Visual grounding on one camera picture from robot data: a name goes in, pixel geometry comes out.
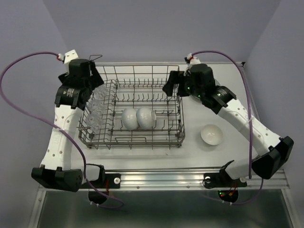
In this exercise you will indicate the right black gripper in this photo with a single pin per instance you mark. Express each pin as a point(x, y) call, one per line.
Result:
point(175, 77)

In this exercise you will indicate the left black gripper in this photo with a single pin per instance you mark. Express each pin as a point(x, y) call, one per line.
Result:
point(96, 79)

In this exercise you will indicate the light green flower plate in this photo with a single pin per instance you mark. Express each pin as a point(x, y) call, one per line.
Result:
point(197, 99)

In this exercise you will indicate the white ribbed bowl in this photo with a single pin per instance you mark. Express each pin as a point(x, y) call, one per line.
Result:
point(129, 119)
point(212, 134)
point(145, 118)

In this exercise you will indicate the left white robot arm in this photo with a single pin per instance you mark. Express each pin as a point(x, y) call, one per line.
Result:
point(55, 171)

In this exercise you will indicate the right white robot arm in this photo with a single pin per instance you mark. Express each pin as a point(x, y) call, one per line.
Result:
point(272, 150)

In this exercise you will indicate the clear glass cup middle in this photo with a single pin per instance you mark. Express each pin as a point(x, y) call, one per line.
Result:
point(96, 106)

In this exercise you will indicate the clear glass cup front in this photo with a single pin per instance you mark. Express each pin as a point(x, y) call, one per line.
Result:
point(94, 122)

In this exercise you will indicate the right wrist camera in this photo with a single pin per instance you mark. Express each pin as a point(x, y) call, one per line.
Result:
point(191, 60)

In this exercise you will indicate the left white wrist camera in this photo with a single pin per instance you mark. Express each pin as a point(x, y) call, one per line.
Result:
point(68, 56)

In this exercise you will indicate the grey wire dish rack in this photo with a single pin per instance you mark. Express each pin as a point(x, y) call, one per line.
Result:
point(135, 86)

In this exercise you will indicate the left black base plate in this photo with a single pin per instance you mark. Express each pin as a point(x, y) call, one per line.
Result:
point(107, 181)

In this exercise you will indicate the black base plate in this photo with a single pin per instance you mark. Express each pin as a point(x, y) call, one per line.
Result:
point(221, 180)
point(107, 181)

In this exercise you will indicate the aluminium mounting rail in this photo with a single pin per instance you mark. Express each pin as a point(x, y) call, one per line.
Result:
point(188, 179)

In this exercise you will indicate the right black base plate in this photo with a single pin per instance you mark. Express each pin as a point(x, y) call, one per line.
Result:
point(221, 180)

